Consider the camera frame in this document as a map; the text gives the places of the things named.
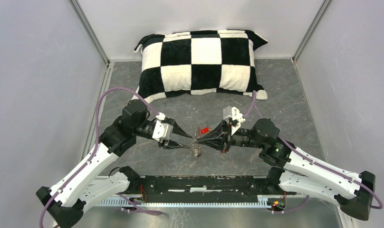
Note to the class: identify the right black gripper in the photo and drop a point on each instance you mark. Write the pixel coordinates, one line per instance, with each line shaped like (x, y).
(221, 138)

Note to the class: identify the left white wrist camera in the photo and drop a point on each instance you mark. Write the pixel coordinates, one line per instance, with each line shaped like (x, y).
(163, 128)

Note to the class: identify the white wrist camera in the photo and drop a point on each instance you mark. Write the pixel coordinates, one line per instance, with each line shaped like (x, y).
(163, 128)
(233, 116)

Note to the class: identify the black white checkered pillow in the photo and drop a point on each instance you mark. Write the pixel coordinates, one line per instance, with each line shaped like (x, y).
(198, 63)

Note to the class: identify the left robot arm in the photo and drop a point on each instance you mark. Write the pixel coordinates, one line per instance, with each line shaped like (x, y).
(68, 200)

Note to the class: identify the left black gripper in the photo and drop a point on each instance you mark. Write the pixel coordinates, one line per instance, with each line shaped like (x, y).
(172, 145)

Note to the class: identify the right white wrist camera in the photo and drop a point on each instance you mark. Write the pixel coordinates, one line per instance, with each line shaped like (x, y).
(233, 116)

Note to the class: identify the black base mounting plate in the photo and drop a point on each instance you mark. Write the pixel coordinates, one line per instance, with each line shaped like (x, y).
(202, 189)

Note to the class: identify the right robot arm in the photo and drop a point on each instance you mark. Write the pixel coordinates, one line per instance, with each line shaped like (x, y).
(294, 170)

